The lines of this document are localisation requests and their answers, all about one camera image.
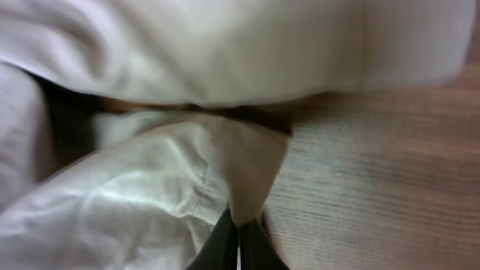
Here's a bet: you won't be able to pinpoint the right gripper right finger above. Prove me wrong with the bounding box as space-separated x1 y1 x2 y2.
239 219 290 270

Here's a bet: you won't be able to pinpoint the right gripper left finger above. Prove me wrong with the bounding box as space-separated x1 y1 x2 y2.
187 209 238 270

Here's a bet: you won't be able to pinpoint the beige shorts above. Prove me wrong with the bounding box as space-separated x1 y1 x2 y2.
1 1 479 269

